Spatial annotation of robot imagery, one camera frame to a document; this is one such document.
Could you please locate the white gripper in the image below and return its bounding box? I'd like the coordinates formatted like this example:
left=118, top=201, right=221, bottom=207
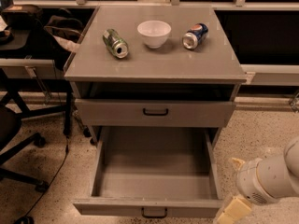
left=216, top=158, right=278, bottom=224

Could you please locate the grey drawer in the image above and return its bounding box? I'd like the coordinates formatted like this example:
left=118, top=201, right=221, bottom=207
left=75, top=99, right=235, bottom=128
left=74, top=127, right=223, bottom=218

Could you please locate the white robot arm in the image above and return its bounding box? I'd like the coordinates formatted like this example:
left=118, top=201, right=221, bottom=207
left=213, top=137, right=299, bottom=224

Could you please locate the grey drawer cabinet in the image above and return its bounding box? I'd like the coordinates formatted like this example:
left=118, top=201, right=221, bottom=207
left=64, top=6, right=245, bottom=141

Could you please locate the grey top drawer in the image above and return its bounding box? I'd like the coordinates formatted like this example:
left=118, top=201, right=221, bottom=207
left=75, top=99, right=235, bottom=128

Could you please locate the blue pepsi can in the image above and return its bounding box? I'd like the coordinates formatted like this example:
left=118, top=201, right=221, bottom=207
left=182, top=23, right=208, bottom=49

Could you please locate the white bowl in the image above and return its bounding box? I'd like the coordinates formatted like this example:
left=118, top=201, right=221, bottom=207
left=137, top=21, right=172, bottom=49

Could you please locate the green soda can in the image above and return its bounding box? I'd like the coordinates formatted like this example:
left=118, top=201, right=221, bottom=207
left=102, top=29, right=129, bottom=59

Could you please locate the brown bag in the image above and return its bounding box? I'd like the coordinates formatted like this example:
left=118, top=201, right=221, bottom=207
left=44, top=15, right=84, bottom=52

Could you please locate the black office chair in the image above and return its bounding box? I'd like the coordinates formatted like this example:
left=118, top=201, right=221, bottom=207
left=0, top=105, right=50, bottom=193

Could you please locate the dark side desk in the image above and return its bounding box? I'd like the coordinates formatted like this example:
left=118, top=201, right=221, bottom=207
left=0, top=27, right=72, bottom=135

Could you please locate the black backpack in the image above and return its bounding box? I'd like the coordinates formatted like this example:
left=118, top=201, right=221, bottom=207
left=1, top=5, right=43, bottom=30

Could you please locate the black floor cable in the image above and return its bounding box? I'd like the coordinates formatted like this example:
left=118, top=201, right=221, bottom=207
left=13, top=137, right=70, bottom=224

